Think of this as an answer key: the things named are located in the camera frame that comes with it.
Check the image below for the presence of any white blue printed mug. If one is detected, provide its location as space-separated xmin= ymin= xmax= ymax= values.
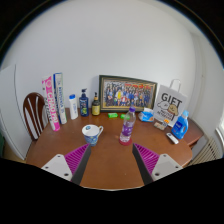
xmin=81 ymin=124 xmax=105 ymax=147

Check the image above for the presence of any dark blue pump bottle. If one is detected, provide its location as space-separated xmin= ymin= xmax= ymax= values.
xmin=78 ymin=88 xmax=90 ymax=118

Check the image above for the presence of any white radiator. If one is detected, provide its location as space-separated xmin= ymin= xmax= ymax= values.
xmin=189 ymin=136 xmax=223 ymax=167

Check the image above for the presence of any clear purple-label water bottle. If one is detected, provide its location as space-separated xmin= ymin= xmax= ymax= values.
xmin=119 ymin=106 xmax=137 ymax=144

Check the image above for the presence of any small brown snack pack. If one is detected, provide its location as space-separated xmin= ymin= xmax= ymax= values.
xmin=153 ymin=121 xmax=167 ymax=131

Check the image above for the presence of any white blue-capped lotion bottle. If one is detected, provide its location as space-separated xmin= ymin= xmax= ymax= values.
xmin=68 ymin=93 xmax=79 ymax=121

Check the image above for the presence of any dark wooden chair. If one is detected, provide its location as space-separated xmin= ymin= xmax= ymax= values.
xmin=22 ymin=92 xmax=47 ymax=141

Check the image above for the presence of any tall pink white tube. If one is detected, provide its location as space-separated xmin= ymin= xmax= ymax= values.
xmin=41 ymin=75 xmax=62 ymax=132

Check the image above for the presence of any white paper gift bag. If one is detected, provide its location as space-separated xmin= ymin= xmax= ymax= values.
xmin=152 ymin=78 xmax=189 ymax=128

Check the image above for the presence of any framed group photo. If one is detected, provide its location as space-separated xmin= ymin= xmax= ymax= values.
xmin=98 ymin=74 xmax=158 ymax=113

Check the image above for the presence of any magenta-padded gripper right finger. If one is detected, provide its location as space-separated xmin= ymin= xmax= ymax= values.
xmin=131 ymin=143 xmax=184 ymax=186

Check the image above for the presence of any blue detergent bottle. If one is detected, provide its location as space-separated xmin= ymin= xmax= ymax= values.
xmin=171 ymin=110 xmax=190 ymax=140

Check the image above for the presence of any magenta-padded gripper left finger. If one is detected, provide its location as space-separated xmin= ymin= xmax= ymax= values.
xmin=40 ymin=143 xmax=93 ymax=186

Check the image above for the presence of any amber pump bottle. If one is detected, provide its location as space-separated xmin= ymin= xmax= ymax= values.
xmin=91 ymin=92 xmax=101 ymax=117

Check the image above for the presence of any tall white blue tube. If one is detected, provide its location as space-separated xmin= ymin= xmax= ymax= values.
xmin=52 ymin=72 xmax=68 ymax=125

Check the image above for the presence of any white remote control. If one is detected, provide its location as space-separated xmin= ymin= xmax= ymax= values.
xmin=165 ymin=132 xmax=180 ymax=145

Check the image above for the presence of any white door panel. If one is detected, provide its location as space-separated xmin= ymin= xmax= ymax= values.
xmin=0 ymin=64 xmax=33 ymax=161

